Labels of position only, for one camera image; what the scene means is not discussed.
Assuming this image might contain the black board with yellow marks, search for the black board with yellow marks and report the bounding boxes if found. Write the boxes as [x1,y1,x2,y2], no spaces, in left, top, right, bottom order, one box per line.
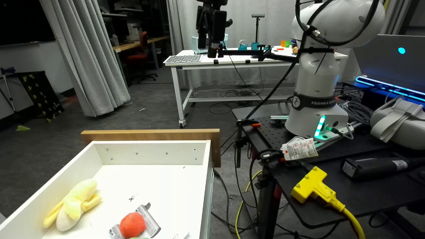
[16,70,65,123]

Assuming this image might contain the white headset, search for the white headset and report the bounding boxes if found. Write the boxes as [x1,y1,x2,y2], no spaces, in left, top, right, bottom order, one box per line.
[370,98,425,150]

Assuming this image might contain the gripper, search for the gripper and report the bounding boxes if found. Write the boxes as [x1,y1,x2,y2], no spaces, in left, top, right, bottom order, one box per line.
[196,0,233,59]

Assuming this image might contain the white drawer with wooden front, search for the white drawer with wooden front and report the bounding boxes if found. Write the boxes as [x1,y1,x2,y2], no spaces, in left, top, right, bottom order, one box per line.
[0,129,221,239]

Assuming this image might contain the grey laptop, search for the grey laptop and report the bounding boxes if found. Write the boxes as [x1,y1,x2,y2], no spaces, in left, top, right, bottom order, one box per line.
[353,34,425,104]

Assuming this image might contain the red office chair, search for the red office chair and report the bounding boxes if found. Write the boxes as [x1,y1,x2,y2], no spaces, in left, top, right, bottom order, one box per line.
[125,31,158,84]

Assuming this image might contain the yellow plug with yellow cable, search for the yellow plug with yellow cable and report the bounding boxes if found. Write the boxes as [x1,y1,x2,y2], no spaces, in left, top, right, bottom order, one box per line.
[291,166,366,239]

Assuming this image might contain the yellow plush banana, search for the yellow plush banana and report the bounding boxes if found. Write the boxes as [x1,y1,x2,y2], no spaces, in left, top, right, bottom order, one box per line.
[42,179,103,232]

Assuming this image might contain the wooden desk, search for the wooden desk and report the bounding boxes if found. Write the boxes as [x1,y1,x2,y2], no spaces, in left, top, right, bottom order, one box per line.
[112,36,170,71]

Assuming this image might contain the white table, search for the white table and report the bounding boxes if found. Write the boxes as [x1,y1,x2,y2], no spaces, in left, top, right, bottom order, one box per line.
[163,46,349,128]

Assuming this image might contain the black power brick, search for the black power brick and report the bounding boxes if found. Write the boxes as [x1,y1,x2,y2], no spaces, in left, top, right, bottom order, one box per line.
[340,156,425,182]

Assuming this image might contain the coil of grey cable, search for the coil of grey cable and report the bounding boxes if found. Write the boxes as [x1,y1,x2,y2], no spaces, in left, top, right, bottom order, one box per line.
[338,101,375,126]

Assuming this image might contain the small silver packet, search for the small silver packet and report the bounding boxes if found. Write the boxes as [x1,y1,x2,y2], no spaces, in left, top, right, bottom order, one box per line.
[109,224,125,239]

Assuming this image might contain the camera on mount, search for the camera on mount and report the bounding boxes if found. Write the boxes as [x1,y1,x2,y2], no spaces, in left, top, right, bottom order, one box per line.
[251,14,266,44]

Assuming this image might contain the black clamp with orange tip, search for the black clamp with orange tip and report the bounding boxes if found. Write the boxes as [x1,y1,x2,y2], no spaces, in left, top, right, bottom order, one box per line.
[234,119,262,168]

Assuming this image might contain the grey curtain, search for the grey curtain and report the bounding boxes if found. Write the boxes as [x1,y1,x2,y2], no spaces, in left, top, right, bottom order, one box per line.
[39,0,131,118]

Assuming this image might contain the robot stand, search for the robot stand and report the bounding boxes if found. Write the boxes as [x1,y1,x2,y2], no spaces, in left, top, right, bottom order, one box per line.
[232,101,425,239]

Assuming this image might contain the teal box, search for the teal box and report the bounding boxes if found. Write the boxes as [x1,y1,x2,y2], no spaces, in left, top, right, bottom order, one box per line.
[191,33,229,54]

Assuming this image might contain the black cables on floor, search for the black cables on floor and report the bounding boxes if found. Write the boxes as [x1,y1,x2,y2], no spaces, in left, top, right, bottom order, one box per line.
[209,87,264,116]

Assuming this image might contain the yellow cable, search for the yellow cable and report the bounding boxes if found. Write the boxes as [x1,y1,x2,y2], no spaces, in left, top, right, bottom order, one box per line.
[234,169,263,239]

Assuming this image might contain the white warning tag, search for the white warning tag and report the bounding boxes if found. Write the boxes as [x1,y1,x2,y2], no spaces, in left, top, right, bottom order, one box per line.
[280,137,319,162]

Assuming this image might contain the red ball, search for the red ball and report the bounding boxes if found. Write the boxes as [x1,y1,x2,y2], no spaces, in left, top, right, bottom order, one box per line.
[119,212,147,239]

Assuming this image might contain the checkered calibration board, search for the checkered calibration board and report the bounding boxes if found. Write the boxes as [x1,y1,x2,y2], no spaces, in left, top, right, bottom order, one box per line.
[165,54,204,64]

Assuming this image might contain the dark wall screen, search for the dark wall screen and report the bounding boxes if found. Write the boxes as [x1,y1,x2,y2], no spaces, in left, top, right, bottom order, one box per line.
[0,0,56,46]

